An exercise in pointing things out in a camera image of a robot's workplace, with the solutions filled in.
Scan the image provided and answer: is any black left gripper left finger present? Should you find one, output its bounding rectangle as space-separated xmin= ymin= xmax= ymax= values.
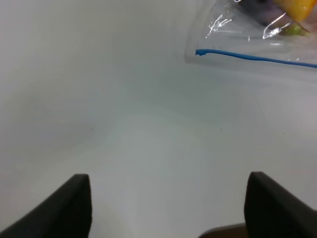
xmin=0 ymin=174 xmax=92 ymax=238

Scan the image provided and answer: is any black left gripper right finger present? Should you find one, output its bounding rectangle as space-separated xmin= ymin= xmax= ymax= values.
xmin=244 ymin=172 xmax=317 ymax=238

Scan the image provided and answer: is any clear zip bag blue seal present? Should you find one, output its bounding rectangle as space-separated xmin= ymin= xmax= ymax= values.
xmin=184 ymin=0 xmax=317 ymax=69

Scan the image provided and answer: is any purple eggplant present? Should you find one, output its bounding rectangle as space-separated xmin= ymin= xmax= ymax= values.
xmin=236 ymin=0 xmax=310 ymax=39

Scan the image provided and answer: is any yellow bell pepper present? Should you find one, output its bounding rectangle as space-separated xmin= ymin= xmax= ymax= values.
xmin=274 ymin=0 xmax=317 ymax=21

